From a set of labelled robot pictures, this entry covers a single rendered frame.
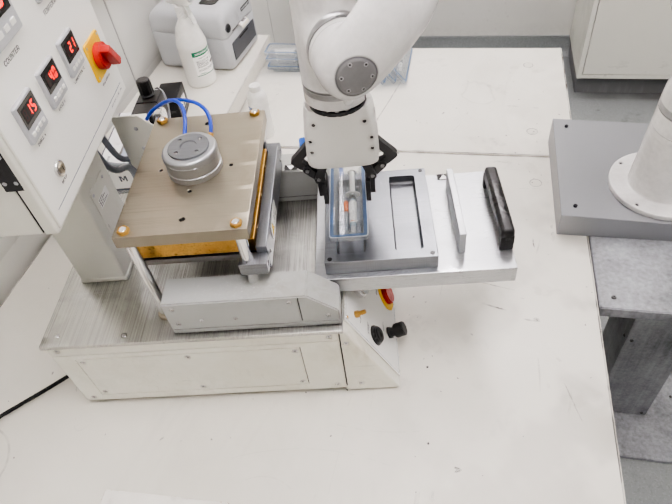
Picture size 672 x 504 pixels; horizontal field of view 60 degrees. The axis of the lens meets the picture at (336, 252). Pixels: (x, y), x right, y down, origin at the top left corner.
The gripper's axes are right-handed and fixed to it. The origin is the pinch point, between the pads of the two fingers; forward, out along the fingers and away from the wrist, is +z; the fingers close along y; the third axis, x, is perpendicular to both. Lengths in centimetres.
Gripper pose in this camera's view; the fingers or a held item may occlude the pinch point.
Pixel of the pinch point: (347, 187)
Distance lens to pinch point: 86.8
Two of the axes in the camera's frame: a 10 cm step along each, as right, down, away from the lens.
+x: 0.0, 7.3, -6.8
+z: 1.0, 6.8, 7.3
